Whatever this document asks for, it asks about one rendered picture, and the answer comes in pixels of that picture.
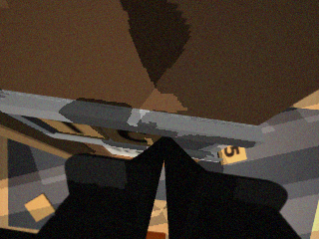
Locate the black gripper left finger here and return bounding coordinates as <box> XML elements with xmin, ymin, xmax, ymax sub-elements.
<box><xmin>65</xmin><ymin>136</ymin><xmax>166</xmax><ymax>239</ymax></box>

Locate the white paper ticket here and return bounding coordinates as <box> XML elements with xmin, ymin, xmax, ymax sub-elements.
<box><xmin>103</xmin><ymin>145</ymin><xmax>142</xmax><ymax>157</ymax></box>

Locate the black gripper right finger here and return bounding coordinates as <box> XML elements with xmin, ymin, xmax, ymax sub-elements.
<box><xmin>164</xmin><ymin>137</ymin><xmax>288</xmax><ymax>239</ymax></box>

